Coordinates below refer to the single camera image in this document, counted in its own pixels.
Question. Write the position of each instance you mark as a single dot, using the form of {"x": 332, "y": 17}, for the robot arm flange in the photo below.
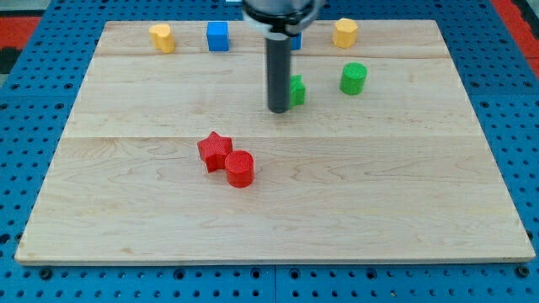
{"x": 281, "y": 17}

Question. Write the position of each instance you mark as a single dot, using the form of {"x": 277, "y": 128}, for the red cylinder block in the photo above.
{"x": 239, "y": 166}

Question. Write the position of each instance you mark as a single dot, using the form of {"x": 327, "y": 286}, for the red star block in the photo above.
{"x": 213, "y": 151}

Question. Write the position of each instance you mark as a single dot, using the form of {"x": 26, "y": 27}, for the green star block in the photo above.
{"x": 297, "y": 92}

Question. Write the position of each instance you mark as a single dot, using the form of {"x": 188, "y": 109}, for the wooden board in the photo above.
{"x": 398, "y": 174}

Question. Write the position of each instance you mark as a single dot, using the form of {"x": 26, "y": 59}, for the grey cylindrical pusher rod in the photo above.
{"x": 278, "y": 72}

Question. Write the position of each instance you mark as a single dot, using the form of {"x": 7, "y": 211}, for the blue block behind rod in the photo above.
{"x": 296, "y": 42}

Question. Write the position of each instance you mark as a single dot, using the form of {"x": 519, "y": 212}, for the green cylinder block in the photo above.
{"x": 353, "y": 78}

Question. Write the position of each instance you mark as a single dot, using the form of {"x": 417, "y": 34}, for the blue cube block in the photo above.
{"x": 217, "y": 36}

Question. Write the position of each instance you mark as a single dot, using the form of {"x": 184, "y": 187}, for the yellow hexagon block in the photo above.
{"x": 345, "y": 33}

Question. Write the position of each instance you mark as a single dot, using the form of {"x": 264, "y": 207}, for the yellow heart block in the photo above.
{"x": 162, "y": 37}

